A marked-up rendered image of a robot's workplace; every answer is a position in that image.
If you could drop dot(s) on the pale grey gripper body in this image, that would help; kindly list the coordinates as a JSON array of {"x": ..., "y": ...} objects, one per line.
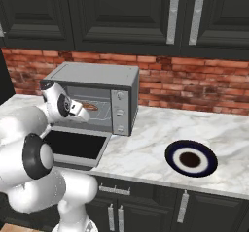
[{"x": 82, "y": 113}]

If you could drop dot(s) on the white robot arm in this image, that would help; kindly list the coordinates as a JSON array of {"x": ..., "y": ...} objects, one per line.
[{"x": 29, "y": 135}]

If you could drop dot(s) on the brown baguette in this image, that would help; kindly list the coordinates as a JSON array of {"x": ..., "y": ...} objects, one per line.
[{"x": 92, "y": 106}]

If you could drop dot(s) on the metal toaster oven rack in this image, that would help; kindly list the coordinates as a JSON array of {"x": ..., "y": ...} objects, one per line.
[{"x": 103, "y": 110}]

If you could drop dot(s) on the toaster oven glass door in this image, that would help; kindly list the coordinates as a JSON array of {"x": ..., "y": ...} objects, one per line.
[{"x": 76, "y": 145}]

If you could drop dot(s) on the grey toaster oven knob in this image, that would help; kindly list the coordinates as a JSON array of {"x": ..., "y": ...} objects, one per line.
[
  {"x": 120, "y": 112},
  {"x": 120, "y": 129},
  {"x": 120, "y": 95}
]

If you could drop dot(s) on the grey toaster oven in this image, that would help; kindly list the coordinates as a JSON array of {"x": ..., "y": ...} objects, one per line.
[{"x": 97, "y": 75}]

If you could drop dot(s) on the dark base cupboard door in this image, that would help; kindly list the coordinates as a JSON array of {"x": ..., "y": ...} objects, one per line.
[
  {"x": 149, "y": 218},
  {"x": 100, "y": 216},
  {"x": 217, "y": 213}
]

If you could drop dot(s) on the blue and white plate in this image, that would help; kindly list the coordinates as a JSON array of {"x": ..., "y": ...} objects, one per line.
[{"x": 191, "y": 158}]

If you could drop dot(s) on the dark drawer front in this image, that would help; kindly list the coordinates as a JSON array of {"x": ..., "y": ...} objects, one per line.
[{"x": 146, "y": 190}]

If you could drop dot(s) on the dark wall cupboard door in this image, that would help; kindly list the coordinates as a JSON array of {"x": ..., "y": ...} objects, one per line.
[
  {"x": 35, "y": 12},
  {"x": 123, "y": 16},
  {"x": 227, "y": 16}
]

